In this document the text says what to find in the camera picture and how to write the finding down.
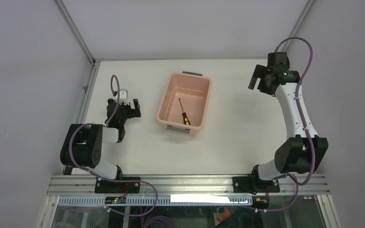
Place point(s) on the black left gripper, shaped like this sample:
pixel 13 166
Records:
pixel 124 109

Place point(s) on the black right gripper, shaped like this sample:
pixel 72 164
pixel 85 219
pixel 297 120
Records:
pixel 264 79

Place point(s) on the black yellow screwdriver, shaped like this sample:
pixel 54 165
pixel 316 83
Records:
pixel 186 120

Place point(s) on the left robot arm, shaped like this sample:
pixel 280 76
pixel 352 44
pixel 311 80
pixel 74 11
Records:
pixel 82 147

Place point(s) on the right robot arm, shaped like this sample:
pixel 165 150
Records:
pixel 303 150

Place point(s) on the pink plastic bin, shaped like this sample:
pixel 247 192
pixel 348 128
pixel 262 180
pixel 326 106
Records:
pixel 194 90

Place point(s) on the orange object below table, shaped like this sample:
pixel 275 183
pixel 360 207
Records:
pixel 223 213

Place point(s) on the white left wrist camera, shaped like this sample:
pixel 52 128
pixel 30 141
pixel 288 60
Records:
pixel 122 97

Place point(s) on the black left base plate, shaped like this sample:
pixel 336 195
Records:
pixel 109 187

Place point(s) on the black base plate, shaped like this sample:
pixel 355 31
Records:
pixel 109 187
pixel 242 186

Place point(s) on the aluminium frame rail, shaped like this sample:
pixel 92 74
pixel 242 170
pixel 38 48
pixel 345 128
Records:
pixel 84 185

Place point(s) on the white slotted cable duct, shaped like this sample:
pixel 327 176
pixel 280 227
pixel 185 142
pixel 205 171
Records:
pixel 172 200

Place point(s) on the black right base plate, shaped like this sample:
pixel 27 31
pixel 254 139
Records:
pixel 242 186

